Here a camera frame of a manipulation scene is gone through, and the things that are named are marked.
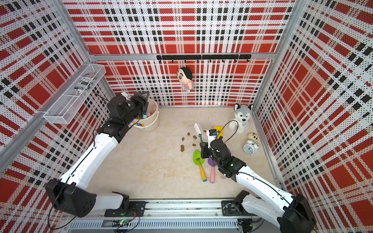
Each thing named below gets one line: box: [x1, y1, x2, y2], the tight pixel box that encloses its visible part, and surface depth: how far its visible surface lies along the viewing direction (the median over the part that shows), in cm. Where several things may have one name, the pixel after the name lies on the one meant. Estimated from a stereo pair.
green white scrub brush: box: [193, 122, 204, 143], surface depth 85 cm
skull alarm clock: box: [242, 132, 259, 155], surface depth 93 cm
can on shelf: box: [74, 72, 98, 93], surface depth 79 cm
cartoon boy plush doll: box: [177, 66, 195, 92], surface depth 93 cm
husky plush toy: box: [228, 103, 254, 134], surface depth 95 cm
